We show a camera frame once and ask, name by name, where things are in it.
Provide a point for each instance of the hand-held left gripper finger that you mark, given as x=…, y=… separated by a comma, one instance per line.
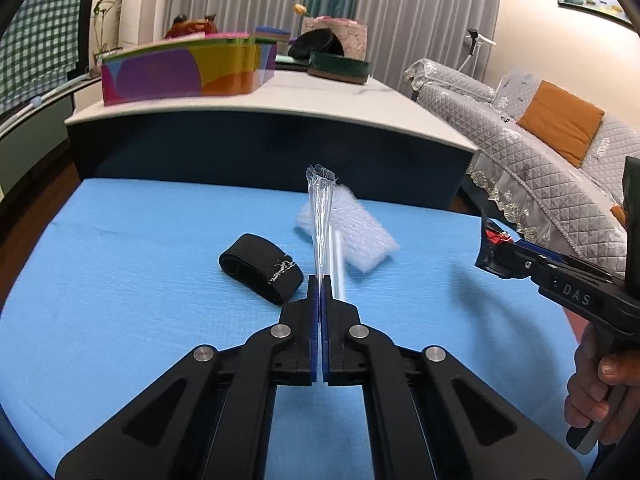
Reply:
x=314, y=350
x=325, y=350

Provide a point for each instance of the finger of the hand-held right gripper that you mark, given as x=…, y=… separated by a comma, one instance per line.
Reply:
x=532, y=251
x=510, y=263

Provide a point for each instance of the clear plastic straw wrapper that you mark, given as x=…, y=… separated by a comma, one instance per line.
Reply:
x=320, y=220

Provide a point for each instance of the person's right hand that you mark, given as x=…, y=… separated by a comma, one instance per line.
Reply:
x=587, y=395

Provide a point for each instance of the grey quilted sofa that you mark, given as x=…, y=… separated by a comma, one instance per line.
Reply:
x=540, y=180

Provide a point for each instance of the orange cushion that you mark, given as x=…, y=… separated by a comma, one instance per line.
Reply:
x=560, y=122
x=619, y=214

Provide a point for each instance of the black elastic band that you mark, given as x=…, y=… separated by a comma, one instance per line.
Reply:
x=250, y=260

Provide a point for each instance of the white foam sheet piece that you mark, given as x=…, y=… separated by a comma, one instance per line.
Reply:
x=362, y=237

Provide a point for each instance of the blue foam mat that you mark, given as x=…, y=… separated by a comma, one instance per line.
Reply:
x=125, y=285

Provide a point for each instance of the white floor lamp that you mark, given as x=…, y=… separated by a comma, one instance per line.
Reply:
x=475, y=42

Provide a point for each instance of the white-topped dark coffee table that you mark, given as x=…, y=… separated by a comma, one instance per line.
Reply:
x=310, y=110

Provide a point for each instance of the dark green round tin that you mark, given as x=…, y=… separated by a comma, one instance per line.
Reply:
x=337, y=66

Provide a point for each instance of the black round hat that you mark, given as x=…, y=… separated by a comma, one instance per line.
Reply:
x=310, y=44

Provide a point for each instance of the multicoloured rectangular box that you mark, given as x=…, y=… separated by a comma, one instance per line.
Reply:
x=175, y=72

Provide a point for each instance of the stack of pastel bowls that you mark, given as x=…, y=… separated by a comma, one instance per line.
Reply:
x=272, y=35

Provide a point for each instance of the yellow tulip flower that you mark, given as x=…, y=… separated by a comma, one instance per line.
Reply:
x=300, y=9

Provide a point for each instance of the brown teapot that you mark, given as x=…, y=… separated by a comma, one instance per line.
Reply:
x=190, y=27

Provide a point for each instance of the green cabinet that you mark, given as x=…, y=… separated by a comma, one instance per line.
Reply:
x=30, y=145

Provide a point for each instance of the white pipe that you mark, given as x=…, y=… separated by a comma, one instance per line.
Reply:
x=45, y=97

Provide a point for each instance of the thin bamboo plant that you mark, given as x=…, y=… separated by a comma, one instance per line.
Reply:
x=102, y=25

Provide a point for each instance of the white standing air conditioner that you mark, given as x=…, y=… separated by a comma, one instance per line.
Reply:
x=142, y=0

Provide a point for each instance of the green checked cloth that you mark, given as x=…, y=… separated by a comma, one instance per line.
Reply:
x=35, y=45

